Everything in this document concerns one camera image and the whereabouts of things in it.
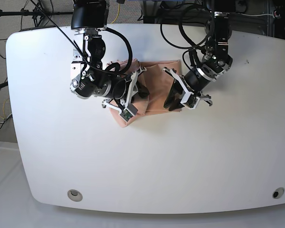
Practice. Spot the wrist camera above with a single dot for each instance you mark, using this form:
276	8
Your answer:
190	102
128	112

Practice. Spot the black tripod stand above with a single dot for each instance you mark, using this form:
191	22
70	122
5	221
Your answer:
22	12

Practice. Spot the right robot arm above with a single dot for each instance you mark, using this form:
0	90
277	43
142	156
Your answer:
88	77

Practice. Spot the left table grommet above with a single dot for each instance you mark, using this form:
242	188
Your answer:
74	195

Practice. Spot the table grommet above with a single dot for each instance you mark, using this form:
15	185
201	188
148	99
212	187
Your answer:
74	195
278	193

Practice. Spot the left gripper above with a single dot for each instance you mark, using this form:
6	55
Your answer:
190	84

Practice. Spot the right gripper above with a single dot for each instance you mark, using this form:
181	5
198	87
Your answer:
123	91

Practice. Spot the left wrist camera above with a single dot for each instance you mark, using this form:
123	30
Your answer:
190	102

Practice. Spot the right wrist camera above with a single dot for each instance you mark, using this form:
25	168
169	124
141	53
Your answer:
128	112

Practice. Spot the peach T-shirt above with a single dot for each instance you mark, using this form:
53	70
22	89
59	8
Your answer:
157	82

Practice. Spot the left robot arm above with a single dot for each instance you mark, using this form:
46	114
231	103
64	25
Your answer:
209	59

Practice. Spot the right table grommet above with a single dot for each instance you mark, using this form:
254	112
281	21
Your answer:
278	193

